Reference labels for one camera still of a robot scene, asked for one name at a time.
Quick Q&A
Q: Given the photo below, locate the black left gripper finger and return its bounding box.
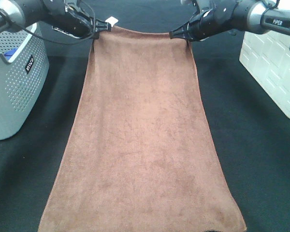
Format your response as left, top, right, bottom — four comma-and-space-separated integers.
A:
93, 19, 111, 40

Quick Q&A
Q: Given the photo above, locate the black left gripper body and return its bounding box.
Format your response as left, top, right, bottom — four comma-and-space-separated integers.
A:
42, 0, 95, 39

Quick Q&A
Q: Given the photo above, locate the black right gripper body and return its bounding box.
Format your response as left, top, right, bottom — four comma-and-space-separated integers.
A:
187, 0, 237, 41

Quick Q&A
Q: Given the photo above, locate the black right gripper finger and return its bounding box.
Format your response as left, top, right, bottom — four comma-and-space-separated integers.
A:
169, 23, 190, 41

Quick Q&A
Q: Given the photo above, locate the brown towel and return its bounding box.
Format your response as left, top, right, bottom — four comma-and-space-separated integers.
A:
38, 26, 247, 232

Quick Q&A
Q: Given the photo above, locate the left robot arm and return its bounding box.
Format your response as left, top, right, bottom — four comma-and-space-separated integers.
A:
0, 0, 111, 40

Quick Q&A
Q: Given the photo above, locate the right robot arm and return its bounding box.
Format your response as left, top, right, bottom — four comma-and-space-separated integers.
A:
169, 0, 290, 42

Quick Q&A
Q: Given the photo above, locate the white plastic storage box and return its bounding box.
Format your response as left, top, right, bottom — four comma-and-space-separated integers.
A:
239, 31, 290, 119

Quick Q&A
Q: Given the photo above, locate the blue item in basket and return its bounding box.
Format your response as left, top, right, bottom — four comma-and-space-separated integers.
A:
4, 48, 17, 59

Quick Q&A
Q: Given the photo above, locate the grey perforated laundry basket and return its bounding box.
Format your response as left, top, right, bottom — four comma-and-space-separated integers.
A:
0, 30, 49, 140

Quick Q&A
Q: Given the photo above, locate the black table cloth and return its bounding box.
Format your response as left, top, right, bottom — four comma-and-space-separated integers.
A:
0, 0, 290, 232

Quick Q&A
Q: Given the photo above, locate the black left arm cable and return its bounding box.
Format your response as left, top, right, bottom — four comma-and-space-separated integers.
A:
0, 0, 97, 45

